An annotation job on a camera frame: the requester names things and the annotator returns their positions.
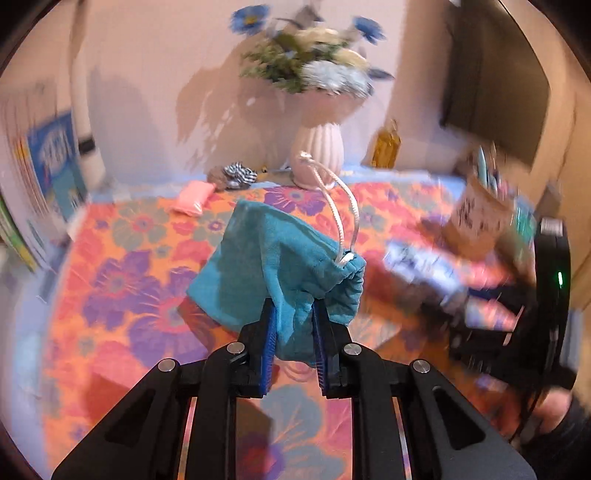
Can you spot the pink packet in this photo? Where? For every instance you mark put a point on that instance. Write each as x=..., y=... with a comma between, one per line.
x=194, y=198

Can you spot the floral orange table mat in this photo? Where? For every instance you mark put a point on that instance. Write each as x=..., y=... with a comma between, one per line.
x=138, y=277

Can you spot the blue book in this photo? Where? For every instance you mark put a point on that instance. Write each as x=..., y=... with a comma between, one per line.
x=57, y=166

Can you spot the white blue patterned packet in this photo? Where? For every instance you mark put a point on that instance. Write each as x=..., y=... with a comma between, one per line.
x=425, y=267

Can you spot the yellow oil bottle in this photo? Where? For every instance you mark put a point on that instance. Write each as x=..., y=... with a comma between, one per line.
x=385, y=147

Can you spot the blue and white flower bouquet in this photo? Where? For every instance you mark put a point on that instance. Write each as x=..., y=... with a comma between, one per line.
x=314, y=50

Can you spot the striped black white scrunchie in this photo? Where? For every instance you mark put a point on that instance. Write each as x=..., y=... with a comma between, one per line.
x=240, y=175

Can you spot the row of books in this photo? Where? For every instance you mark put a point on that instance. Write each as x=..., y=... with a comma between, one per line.
x=18, y=194

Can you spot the white pole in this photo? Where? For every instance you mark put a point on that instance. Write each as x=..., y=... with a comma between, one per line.
x=87, y=115

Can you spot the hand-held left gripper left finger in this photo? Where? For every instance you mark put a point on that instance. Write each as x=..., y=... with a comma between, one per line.
x=268, y=355

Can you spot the black television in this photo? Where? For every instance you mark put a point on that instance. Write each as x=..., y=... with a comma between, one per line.
x=498, y=83

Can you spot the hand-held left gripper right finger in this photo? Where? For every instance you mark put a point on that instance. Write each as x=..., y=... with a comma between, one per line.
x=321, y=357

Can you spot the white ribbed vase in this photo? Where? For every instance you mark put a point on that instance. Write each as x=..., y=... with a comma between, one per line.
x=318, y=143

